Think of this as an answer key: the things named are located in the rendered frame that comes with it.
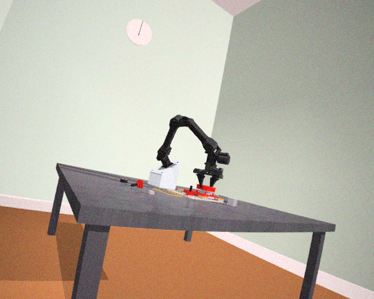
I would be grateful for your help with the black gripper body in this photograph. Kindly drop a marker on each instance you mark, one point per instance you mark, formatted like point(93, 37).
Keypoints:
point(204, 171)

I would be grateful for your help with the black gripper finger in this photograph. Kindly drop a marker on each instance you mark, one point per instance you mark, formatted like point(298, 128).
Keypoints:
point(213, 181)
point(200, 179)

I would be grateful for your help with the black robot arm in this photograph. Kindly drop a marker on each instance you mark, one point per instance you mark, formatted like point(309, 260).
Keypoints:
point(208, 143)

